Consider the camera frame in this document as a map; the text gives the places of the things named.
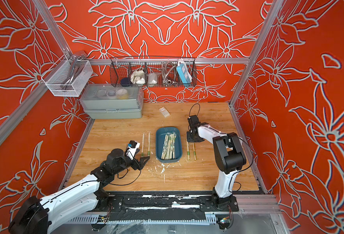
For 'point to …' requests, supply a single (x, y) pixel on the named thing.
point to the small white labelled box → (164, 111)
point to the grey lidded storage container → (112, 101)
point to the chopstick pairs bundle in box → (168, 152)
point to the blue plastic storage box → (160, 137)
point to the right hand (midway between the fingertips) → (189, 138)
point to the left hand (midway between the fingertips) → (144, 153)
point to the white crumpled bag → (137, 77)
